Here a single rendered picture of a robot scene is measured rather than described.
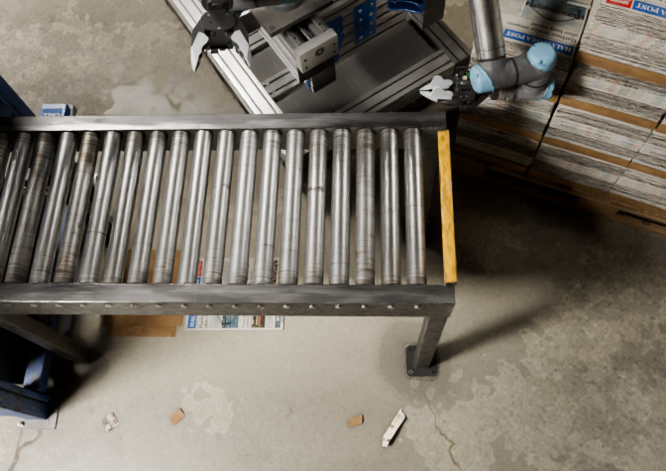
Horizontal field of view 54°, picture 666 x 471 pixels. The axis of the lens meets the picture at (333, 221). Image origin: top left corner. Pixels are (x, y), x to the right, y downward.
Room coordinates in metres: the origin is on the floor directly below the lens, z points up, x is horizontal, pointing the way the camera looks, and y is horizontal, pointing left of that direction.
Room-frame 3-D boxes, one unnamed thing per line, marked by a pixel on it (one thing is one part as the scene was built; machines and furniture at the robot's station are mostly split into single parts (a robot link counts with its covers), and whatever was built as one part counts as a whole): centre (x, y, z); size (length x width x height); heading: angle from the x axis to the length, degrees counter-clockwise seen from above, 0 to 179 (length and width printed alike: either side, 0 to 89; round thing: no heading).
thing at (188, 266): (0.80, 0.36, 0.77); 0.47 x 0.05 x 0.05; 171
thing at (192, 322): (0.80, 0.40, 0.00); 0.37 x 0.29 x 0.01; 81
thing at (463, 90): (1.03, -0.45, 0.79); 0.12 x 0.08 x 0.09; 81
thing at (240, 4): (1.18, 0.17, 1.11); 0.11 x 0.08 x 0.11; 90
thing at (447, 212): (0.68, -0.30, 0.81); 0.43 x 0.03 x 0.02; 171
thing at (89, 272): (0.84, 0.62, 0.77); 0.47 x 0.05 x 0.05; 171
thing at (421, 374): (0.45, -0.24, 0.01); 0.14 x 0.13 x 0.01; 171
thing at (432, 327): (0.45, -0.24, 0.34); 0.06 x 0.06 x 0.68; 81
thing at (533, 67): (1.00, -0.59, 0.89); 0.11 x 0.08 x 0.11; 96
